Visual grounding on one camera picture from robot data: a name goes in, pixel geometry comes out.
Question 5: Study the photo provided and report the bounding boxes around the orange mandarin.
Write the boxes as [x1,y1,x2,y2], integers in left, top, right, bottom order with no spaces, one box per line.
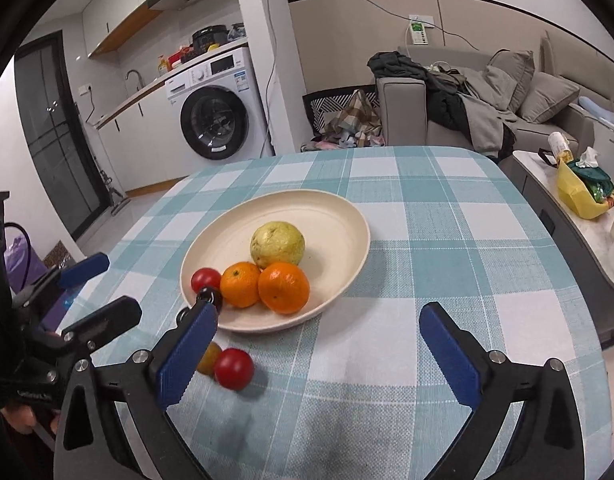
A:
[258,262,311,315]
[219,261,262,308]

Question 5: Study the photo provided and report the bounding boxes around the white kitchen counter cabinet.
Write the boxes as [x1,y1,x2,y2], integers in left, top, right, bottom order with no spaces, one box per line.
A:
[94,77,188,196]

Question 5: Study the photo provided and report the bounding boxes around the dark purple plum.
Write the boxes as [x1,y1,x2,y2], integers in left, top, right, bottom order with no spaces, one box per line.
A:
[196,286,224,311]

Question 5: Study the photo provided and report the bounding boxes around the grey sofa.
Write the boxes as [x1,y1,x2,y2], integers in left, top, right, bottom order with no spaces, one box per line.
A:
[376,30,614,163]

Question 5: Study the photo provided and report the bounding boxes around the white side table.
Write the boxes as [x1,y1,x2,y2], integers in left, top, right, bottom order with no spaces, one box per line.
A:
[512,150,614,295]

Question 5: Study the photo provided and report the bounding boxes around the light blue blanket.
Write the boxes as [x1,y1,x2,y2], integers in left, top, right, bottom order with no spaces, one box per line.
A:
[577,95,614,133]

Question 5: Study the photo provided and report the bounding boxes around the black glass door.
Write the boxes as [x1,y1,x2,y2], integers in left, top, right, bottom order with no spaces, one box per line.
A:
[14,30,108,243]

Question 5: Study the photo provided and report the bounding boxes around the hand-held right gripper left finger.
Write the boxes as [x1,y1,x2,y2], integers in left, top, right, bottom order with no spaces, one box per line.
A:
[53,302,223,480]

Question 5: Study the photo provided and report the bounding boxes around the dark clothes pile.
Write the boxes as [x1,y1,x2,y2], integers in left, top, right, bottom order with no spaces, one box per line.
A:
[368,51,468,133]

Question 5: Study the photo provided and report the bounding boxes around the plaid cloth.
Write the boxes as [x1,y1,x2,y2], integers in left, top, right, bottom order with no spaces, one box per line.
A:
[319,89,385,148]

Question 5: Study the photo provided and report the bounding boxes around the tan longan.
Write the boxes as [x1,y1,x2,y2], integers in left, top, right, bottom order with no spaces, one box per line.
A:
[196,342,223,377]

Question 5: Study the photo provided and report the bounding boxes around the grey pillow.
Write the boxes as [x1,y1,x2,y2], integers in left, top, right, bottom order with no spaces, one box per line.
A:
[484,50,535,111]
[517,72,580,123]

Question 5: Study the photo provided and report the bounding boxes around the purple bag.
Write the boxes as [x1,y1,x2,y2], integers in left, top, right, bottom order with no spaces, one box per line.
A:
[4,235,50,296]

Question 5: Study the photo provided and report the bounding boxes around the black patterned chair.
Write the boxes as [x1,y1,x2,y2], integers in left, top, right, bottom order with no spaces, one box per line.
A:
[302,84,383,143]

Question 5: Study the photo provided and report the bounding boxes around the white wall cabinet wooden underside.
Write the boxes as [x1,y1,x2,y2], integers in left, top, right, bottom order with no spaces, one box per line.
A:
[82,2,163,58]

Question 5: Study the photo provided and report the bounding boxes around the grey jacket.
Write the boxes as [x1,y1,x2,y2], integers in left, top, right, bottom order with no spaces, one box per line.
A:
[457,67,518,156]

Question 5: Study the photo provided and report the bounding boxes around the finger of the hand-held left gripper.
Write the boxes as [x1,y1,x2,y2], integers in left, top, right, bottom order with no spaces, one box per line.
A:
[11,253,110,311]
[62,296,142,356]

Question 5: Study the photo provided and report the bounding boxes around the black cooker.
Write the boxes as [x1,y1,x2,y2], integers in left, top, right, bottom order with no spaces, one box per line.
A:
[191,25,230,53]

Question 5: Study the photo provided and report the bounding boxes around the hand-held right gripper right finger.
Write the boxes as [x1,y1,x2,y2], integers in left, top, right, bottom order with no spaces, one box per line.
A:
[418,301,585,480]

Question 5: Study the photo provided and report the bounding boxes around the white washing machine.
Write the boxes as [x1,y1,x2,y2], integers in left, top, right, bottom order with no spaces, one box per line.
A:
[164,46,274,162]

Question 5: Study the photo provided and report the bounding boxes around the person's left hand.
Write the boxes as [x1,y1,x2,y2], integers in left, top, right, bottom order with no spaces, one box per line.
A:
[0,402,62,436]

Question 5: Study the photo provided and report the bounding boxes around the lying snack canister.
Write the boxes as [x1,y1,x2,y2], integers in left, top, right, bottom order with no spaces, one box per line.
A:
[547,131,573,166]

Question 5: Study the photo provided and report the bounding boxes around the red cherry tomato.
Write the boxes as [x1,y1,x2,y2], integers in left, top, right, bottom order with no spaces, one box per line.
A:
[191,268,223,293]
[214,348,255,391]

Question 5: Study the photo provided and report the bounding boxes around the white green wall device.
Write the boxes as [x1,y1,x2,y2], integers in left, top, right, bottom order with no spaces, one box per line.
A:
[406,14,435,46]

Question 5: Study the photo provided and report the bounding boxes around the green yellow guava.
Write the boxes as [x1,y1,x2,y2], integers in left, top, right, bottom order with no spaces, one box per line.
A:
[250,221,306,268]

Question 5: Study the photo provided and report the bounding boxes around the yellow bag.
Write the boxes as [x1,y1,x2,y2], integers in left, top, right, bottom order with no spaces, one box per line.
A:
[557,160,614,220]

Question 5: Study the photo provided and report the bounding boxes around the cream round plate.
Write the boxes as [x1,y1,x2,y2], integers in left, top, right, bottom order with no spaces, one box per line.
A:
[180,189,372,333]

